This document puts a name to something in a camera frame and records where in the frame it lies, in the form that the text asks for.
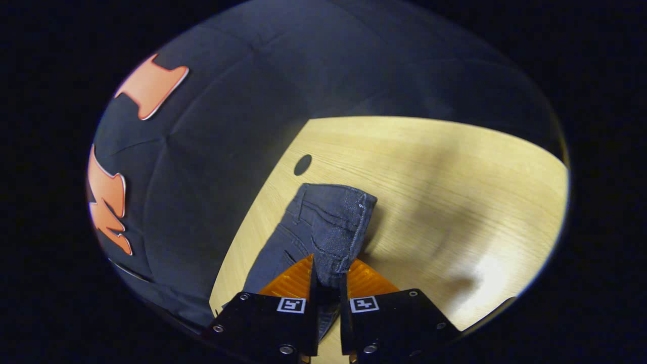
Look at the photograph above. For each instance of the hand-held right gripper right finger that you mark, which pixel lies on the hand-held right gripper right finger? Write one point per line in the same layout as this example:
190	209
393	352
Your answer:
384	328

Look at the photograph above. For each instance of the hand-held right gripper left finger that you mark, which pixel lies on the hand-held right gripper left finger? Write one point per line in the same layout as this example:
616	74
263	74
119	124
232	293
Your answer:
283	328

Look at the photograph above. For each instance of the dark grey jeans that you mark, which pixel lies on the dark grey jeans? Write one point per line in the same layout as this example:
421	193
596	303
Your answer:
323	227

